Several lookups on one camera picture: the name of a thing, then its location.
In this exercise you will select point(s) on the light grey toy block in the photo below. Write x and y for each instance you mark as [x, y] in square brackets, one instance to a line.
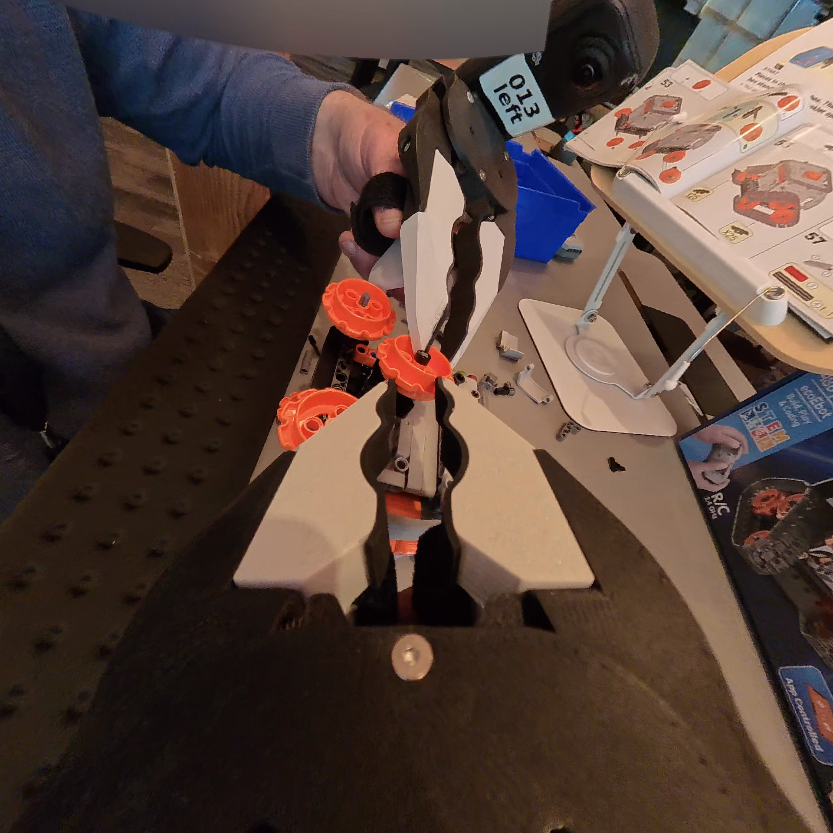
[512, 345]

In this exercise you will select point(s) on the light grey angled toy piece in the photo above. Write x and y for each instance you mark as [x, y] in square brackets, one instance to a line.
[527, 380]

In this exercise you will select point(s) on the dark grey toy beam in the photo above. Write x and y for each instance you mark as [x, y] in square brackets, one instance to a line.
[566, 427]

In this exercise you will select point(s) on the person's left forearm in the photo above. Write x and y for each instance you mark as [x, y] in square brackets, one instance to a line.
[221, 98]

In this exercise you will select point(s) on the printed instruction manual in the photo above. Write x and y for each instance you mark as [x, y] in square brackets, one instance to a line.
[755, 182]

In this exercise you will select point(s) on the black dimpled mat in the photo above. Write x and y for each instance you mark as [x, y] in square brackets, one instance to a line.
[143, 495]

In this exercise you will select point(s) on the blue plastic bin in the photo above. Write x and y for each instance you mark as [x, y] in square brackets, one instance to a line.
[547, 195]

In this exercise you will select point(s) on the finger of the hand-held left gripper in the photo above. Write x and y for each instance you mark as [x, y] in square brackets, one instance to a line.
[488, 267]
[423, 247]

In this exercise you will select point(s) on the wooden book stand white base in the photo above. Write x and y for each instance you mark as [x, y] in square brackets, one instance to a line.
[586, 358]

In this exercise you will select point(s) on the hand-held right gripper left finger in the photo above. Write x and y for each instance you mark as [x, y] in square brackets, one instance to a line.
[313, 534]

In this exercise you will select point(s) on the person's left hand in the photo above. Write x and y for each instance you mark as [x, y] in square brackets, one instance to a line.
[358, 137]

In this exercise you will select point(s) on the orange toy gear wheel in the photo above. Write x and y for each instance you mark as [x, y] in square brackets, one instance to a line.
[315, 417]
[414, 365]
[354, 306]

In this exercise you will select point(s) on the blue robot kit box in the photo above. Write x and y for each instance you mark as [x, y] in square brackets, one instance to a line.
[768, 547]

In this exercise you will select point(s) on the small black toy connector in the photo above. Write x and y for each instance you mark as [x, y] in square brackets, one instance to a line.
[617, 462]

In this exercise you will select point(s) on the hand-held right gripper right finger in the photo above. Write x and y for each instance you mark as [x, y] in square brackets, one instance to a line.
[521, 527]

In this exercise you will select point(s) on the black grey toy robot vehicle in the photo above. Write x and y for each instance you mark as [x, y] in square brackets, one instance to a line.
[406, 449]

